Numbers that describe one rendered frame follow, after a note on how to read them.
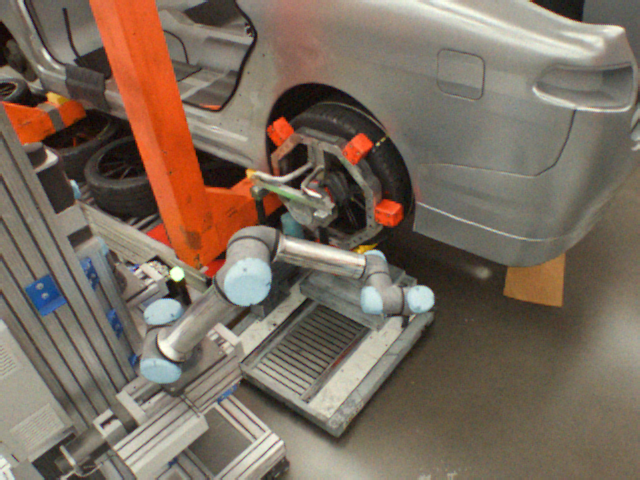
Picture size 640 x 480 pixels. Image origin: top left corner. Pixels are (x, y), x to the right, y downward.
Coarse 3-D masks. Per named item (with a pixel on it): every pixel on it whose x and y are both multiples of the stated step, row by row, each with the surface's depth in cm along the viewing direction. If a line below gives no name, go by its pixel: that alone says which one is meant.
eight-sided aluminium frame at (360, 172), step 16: (304, 128) 235; (288, 144) 240; (320, 144) 228; (336, 144) 223; (272, 160) 253; (352, 176) 226; (368, 176) 227; (368, 192) 226; (288, 208) 266; (368, 208) 232; (368, 224) 237; (336, 240) 257; (352, 240) 250
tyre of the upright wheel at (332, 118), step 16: (336, 96) 244; (304, 112) 241; (320, 112) 233; (336, 112) 232; (352, 112) 232; (368, 112) 233; (320, 128) 235; (336, 128) 229; (352, 128) 225; (368, 128) 227; (384, 128) 230; (384, 144) 226; (288, 160) 260; (368, 160) 228; (384, 160) 225; (400, 160) 231; (384, 176) 227; (400, 176) 230; (384, 192) 233; (400, 192) 231; (368, 240) 257
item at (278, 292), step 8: (272, 264) 283; (280, 264) 286; (288, 264) 289; (272, 272) 278; (280, 272) 286; (288, 272) 291; (272, 280) 278; (280, 280) 287; (288, 280) 316; (272, 288) 280; (280, 288) 311; (288, 288) 306; (272, 296) 282; (280, 296) 309; (288, 296) 309; (256, 304) 294; (264, 304) 281; (272, 304) 305; (256, 312) 300; (264, 312) 301
